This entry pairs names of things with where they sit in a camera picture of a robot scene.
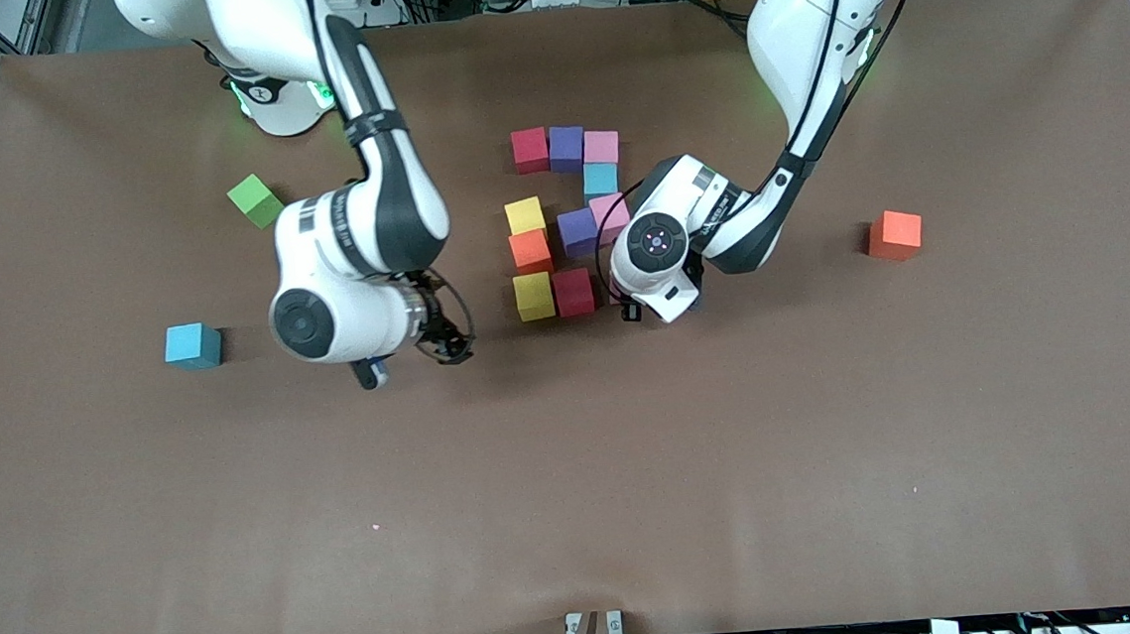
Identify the orange foam cube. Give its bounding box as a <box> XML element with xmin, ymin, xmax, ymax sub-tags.
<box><xmin>507</xmin><ymin>228</ymin><xmax>555</xmax><ymax>277</ymax></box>
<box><xmin>865</xmin><ymin>207</ymin><xmax>925</xmax><ymax>264</ymax></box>

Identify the yellow foam cube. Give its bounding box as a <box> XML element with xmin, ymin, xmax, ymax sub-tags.
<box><xmin>503</xmin><ymin>195</ymin><xmax>549</xmax><ymax>237</ymax></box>
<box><xmin>512</xmin><ymin>271</ymin><xmax>558</xmax><ymax>322</ymax></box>

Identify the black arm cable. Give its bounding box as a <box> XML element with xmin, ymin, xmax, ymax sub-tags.
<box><xmin>303</xmin><ymin>0</ymin><xmax>477</xmax><ymax>369</ymax></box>
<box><xmin>576</xmin><ymin>0</ymin><xmax>943</xmax><ymax>306</ymax></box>

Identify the green foam cube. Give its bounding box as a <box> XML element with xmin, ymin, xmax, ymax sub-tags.
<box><xmin>225</xmin><ymin>172</ymin><xmax>287</xmax><ymax>232</ymax></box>

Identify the brown table cover sheet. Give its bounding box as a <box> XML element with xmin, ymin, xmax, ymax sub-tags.
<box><xmin>0</xmin><ymin>0</ymin><xmax>1130</xmax><ymax>634</ymax></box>

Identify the purple foam cube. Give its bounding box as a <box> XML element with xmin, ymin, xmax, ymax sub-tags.
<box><xmin>556</xmin><ymin>206</ymin><xmax>601</xmax><ymax>260</ymax></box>
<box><xmin>548</xmin><ymin>124</ymin><xmax>587</xmax><ymax>176</ymax></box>

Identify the red foam cube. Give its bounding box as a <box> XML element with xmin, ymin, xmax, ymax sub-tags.
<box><xmin>510</xmin><ymin>126</ymin><xmax>553</xmax><ymax>177</ymax></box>
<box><xmin>552</xmin><ymin>266</ymin><xmax>596</xmax><ymax>318</ymax></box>

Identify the pink foam cube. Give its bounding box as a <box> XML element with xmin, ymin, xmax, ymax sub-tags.
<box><xmin>580</xmin><ymin>128</ymin><xmax>622</xmax><ymax>167</ymax></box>
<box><xmin>588</xmin><ymin>191</ymin><xmax>633</xmax><ymax>246</ymax></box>

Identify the white power strip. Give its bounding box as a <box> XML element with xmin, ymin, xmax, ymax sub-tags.
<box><xmin>329</xmin><ymin>0</ymin><xmax>407</xmax><ymax>33</ymax></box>

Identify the light blue foam cube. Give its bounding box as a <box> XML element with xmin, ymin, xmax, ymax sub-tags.
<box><xmin>163</xmin><ymin>321</ymin><xmax>224</xmax><ymax>373</ymax></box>
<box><xmin>581</xmin><ymin>160</ymin><xmax>620</xmax><ymax>198</ymax></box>

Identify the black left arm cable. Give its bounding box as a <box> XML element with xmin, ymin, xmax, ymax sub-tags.
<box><xmin>576</xmin><ymin>0</ymin><xmax>943</xmax><ymax>306</ymax></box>

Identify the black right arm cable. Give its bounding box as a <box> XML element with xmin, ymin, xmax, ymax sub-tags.
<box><xmin>303</xmin><ymin>0</ymin><xmax>477</xmax><ymax>369</ymax></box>

